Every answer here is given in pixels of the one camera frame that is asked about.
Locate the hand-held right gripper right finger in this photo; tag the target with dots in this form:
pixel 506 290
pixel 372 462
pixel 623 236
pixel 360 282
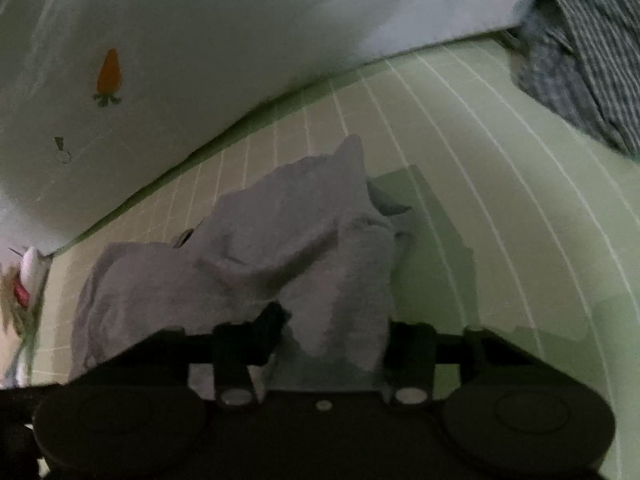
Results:
pixel 407 345

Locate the pale grey printed shirt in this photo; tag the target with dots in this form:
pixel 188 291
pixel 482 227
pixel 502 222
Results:
pixel 300 240

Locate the blue white striped shirt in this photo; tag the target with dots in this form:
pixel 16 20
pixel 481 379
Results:
pixel 600 35

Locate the blue checkered cloth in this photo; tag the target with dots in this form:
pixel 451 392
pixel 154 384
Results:
pixel 550 75

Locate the white red plush toy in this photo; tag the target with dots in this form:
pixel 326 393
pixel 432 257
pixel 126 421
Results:
pixel 27 265

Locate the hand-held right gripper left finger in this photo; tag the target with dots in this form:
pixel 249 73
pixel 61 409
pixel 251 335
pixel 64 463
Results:
pixel 270 322

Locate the pale blue carrot print bedsheet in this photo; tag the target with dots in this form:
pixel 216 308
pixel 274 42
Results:
pixel 225 35

